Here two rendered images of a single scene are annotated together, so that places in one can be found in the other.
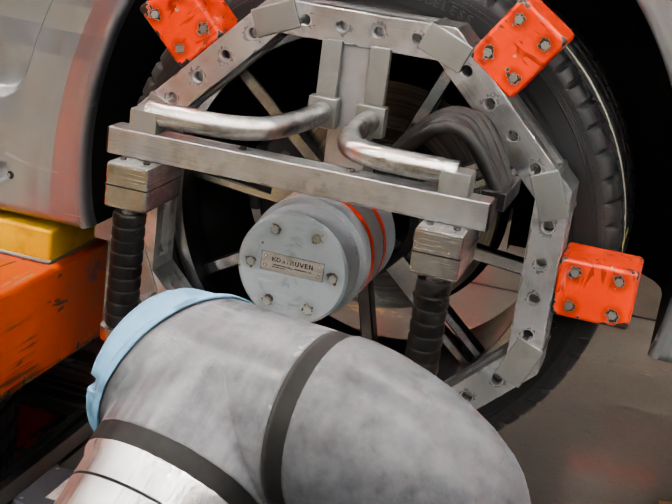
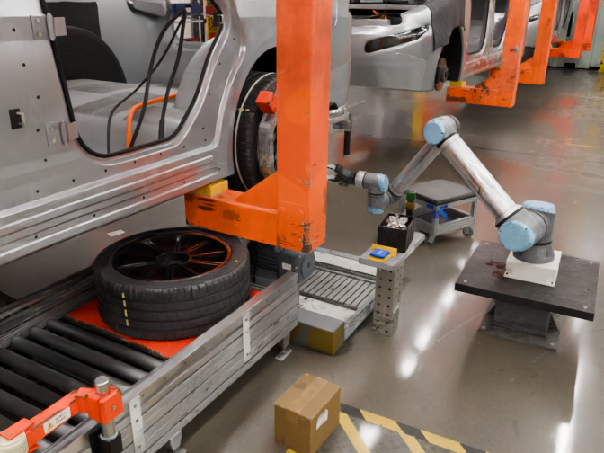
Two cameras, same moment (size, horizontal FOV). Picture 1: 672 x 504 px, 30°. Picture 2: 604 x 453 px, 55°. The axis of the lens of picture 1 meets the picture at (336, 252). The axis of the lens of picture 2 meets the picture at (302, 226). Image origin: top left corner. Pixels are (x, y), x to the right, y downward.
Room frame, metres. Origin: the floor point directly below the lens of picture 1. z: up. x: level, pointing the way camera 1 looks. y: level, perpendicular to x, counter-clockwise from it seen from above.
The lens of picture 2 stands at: (0.69, 2.89, 1.55)
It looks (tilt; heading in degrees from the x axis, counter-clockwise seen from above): 22 degrees down; 284
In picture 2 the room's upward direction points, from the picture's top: 1 degrees clockwise
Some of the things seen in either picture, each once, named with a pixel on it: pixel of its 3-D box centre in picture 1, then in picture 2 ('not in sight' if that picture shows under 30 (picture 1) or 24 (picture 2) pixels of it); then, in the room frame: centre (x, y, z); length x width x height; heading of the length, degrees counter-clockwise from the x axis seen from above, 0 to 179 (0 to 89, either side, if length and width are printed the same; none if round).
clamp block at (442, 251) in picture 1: (446, 242); (342, 123); (1.22, -0.11, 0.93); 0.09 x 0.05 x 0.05; 164
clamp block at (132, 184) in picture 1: (144, 178); not in sight; (1.32, 0.22, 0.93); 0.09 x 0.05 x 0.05; 164
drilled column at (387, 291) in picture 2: not in sight; (387, 292); (0.89, 0.35, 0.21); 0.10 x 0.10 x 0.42; 74
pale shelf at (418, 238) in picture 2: not in sight; (393, 248); (0.88, 0.32, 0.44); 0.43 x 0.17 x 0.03; 74
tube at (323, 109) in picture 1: (242, 84); not in sight; (1.38, 0.13, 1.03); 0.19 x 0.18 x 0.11; 164
